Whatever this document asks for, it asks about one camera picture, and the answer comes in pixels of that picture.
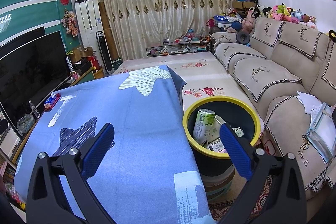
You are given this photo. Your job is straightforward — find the brown rolled mat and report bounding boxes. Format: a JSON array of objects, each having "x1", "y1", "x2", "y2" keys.
[{"x1": 98, "y1": 2, "x2": 118, "y2": 60}]

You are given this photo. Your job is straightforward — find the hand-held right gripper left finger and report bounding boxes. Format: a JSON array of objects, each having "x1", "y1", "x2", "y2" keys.
[{"x1": 26, "y1": 123, "x2": 116, "y2": 224}]

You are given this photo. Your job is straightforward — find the yellow rimmed dark bin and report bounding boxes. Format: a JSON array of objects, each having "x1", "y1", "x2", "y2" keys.
[{"x1": 182, "y1": 97, "x2": 261, "y2": 169}]

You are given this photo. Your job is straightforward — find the clear plastic folder stack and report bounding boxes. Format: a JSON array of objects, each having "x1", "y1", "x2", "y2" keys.
[{"x1": 306, "y1": 103, "x2": 336, "y2": 164}]

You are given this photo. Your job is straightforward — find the blue tissue pack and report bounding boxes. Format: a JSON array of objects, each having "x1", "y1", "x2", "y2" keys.
[{"x1": 44, "y1": 94, "x2": 57, "y2": 106}]

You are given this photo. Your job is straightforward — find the green yellow television cabinet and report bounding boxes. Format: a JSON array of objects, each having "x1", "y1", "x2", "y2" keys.
[{"x1": 10, "y1": 67, "x2": 95, "y2": 164}]

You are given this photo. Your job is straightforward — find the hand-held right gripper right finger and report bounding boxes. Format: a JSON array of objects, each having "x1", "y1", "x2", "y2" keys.
[{"x1": 219, "y1": 123, "x2": 307, "y2": 224}]

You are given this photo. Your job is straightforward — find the large black television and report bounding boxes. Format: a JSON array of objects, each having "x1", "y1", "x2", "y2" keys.
[{"x1": 0, "y1": 30, "x2": 72, "y2": 132}]

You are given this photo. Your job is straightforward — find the artificial flower bouquet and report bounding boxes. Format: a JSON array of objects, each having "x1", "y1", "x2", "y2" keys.
[{"x1": 61, "y1": 10, "x2": 79, "y2": 37}]

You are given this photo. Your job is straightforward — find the white printed bag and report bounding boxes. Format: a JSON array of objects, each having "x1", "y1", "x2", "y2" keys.
[{"x1": 261, "y1": 132, "x2": 277, "y2": 157}]

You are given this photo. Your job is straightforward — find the black bag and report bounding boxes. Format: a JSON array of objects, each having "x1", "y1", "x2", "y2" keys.
[{"x1": 73, "y1": 57, "x2": 91, "y2": 73}]

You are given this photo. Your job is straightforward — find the glass low table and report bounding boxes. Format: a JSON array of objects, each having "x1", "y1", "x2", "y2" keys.
[{"x1": 146, "y1": 39, "x2": 210, "y2": 58}]

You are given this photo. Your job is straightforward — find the blue star-print bag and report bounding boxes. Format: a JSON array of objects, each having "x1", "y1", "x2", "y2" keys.
[{"x1": 213, "y1": 15, "x2": 240, "y2": 28}]

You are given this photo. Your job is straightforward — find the green white small box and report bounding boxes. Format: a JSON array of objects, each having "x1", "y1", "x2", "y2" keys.
[{"x1": 208, "y1": 138, "x2": 226, "y2": 153}]

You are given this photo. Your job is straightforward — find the clear plastic water bottle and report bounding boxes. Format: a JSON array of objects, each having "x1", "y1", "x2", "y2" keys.
[{"x1": 28, "y1": 101, "x2": 40, "y2": 118}]

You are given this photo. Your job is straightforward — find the floral cream mat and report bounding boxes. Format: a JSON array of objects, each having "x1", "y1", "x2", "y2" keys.
[{"x1": 113, "y1": 51, "x2": 237, "y2": 109}]

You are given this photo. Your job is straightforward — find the grey tower fan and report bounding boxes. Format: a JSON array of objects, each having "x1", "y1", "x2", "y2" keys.
[{"x1": 96, "y1": 30, "x2": 114, "y2": 74}]

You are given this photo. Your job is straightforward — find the white plastic drawer unit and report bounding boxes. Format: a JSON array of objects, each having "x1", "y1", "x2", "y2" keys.
[{"x1": 0, "y1": 111, "x2": 21, "y2": 159}]

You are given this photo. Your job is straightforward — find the beige sofa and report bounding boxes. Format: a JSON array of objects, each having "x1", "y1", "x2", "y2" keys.
[{"x1": 210, "y1": 17, "x2": 336, "y2": 199}]

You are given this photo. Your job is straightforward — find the red canister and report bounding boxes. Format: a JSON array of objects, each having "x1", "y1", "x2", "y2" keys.
[{"x1": 87, "y1": 55, "x2": 101, "y2": 69}]

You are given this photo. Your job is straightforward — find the blue cap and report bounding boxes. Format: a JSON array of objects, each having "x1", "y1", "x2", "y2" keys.
[{"x1": 227, "y1": 21, "x2": 243, "y2": 33}]

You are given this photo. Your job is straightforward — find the black neck pillow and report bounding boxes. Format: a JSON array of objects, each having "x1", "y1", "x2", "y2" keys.
[{"x1": 236, "y1": 30, "x2": 250, "y2": 44}]

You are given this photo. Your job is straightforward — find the small black television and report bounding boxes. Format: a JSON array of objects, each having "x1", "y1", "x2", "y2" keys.
[{"x1": 0, "y1": 26, "x2": 46, "y2": 56}]

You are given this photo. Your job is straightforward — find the row of plush toys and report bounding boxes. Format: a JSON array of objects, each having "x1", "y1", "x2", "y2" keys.
[{"x1": 245, "y1": 4, "x2": 318, "y2": 30}]

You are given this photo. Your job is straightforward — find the white round tub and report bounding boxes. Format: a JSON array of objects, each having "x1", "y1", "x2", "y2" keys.
[{"x1": 202, "y1": 161, "x2": 235, "y2": 198}]

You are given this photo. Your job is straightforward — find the green white drink can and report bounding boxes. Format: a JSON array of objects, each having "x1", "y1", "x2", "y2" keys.
[{"x1": 193, "y1": 109, "x2": 216, "y2": 146}]

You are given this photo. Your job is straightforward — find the open cardboard box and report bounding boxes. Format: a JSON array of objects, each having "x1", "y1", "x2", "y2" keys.
[{"x1": 71, "y1": 47, "x2": 93, "y2": 62}]

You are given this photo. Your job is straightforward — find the bookshelf with books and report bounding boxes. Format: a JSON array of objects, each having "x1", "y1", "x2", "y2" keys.
[{"x1": 0, "y1": 156, "x2": 27, "y2": 209}]

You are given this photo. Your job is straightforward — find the white loose papers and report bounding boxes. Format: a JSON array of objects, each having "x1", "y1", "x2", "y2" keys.
[{"x1": 297, "y1": 91, "x2": 321, "y2": 114}]

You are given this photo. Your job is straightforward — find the blue tablecloth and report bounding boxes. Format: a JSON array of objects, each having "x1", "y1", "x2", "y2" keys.
[{"x1": 13, "y1": 65, "x2": 218, "y2": 224}]

